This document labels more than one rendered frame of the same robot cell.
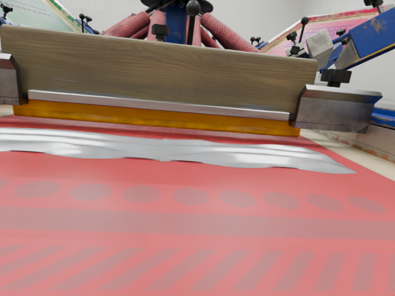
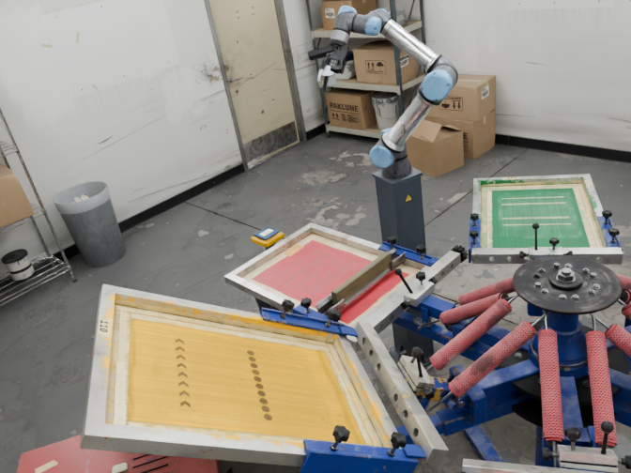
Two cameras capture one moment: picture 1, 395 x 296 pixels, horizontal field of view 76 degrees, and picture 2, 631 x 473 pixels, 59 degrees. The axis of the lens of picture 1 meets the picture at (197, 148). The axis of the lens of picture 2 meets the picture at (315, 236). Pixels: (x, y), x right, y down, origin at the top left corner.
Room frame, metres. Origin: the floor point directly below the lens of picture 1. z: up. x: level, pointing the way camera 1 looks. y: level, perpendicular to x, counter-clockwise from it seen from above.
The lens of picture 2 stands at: (1.87, -1.19, 2.35)
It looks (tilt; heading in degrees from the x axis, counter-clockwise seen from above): 29 degrees down; 146
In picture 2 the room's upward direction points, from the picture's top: 10 degrees counter-clockwise
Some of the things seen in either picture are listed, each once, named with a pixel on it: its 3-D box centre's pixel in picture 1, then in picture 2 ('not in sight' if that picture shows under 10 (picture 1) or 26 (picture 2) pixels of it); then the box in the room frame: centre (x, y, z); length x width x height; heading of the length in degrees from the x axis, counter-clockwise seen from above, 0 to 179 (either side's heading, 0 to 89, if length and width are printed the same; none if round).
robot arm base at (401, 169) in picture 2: not in sight; (395, 163); (-0.03, 0.63, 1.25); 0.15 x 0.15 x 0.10
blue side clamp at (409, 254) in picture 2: not in sight; (407, 258); (0.30, 0.32, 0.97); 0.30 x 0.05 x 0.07; 7
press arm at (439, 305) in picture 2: not in sight; (432, 306); (0.66, 0.08, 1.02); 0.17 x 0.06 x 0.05; 7
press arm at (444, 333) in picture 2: not in sight; (407, 321); (0.53, 0.07, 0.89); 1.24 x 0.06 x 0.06; 7
